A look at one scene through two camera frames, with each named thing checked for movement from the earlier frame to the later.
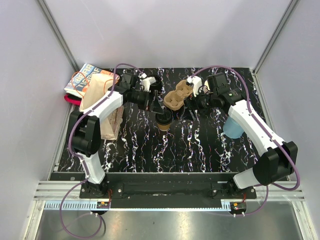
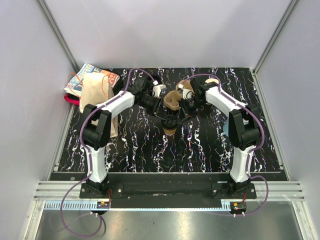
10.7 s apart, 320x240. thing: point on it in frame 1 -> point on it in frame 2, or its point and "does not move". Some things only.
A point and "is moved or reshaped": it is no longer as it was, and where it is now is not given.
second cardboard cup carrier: [174, 100] does not move
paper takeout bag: [96, 87] does not move
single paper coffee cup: [163, 127] -> [170, 132]
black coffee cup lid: [165, 118] is moved or reshaped
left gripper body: [151, 102] does not move
